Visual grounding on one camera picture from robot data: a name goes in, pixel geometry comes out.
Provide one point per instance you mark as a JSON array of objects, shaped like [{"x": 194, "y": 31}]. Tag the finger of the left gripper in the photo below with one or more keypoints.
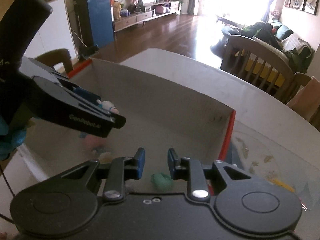
[
  {"x": 87, "y": 95},
  {"x": 118, "y": 120}
]

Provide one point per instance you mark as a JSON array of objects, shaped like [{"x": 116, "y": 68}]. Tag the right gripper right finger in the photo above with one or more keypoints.
[{"x": 203, "y": 181}]

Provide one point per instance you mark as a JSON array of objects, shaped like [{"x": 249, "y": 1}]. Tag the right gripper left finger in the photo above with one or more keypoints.
[{"x": 82, "y": 182}]

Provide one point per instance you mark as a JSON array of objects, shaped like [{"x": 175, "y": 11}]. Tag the teal egg toy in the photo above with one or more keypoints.
[{"x": 162, "y": 182}]

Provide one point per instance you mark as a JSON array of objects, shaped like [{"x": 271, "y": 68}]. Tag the pink figurine toy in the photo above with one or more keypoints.
[{"x": 93, "y": 143}]

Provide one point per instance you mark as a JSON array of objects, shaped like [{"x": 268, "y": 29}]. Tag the white rabbit astronaut keychain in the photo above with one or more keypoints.
[{"x": 107, "y": 105}]

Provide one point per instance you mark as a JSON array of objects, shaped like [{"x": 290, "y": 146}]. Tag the blue gloved left hand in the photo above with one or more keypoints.
[{"x": 11, "y": 138}]

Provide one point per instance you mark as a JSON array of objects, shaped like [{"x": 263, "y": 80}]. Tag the dark wooden chair left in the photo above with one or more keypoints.
[{"x": 54, "y": 57}]

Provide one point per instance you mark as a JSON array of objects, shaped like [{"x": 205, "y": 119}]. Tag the dark wooden chair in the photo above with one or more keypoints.
[
  {"x": 54, "y": 57},
  {"x": 259, "y": 64}
]

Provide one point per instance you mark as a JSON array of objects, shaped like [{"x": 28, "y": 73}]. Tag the red cardboard shoebox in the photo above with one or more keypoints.
[{"x": 160, "y": 114}]

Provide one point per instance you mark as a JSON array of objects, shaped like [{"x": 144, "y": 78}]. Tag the white cupboard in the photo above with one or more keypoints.
[{"x": 54, "y": 34}]

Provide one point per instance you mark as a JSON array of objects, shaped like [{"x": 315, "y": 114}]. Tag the blue cabinet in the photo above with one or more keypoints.
[{"x": 94, "y": 22}]

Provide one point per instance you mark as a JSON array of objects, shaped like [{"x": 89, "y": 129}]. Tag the yellow small box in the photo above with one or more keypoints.
[{"x": 282, "y": 184}]

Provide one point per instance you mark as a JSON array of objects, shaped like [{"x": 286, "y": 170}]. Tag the wooden TV console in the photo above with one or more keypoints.
[{"x": 152, "y": 11}]

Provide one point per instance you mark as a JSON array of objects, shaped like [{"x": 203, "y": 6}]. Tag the red binder clip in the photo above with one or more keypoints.
[{"x": 304, "y": 203}]

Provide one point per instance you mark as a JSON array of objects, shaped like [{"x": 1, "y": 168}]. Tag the dark wooden chair far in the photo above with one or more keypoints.
[{"x": 259, "y": 64}]

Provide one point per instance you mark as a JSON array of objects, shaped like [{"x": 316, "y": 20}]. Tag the wooden chair with towel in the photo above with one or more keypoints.
[{"x": 300, "y": 80}]

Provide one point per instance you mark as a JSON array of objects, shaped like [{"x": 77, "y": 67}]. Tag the pink towel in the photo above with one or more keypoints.
[{"x": 306, "y": 101}]

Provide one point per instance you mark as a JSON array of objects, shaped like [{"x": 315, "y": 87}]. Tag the low coffee table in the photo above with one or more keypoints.
[{"x": 227, "y": 21}]

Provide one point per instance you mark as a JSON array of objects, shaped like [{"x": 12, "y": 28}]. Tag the sofa with clothes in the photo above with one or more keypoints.
[{"x": 298, "y": 52}]

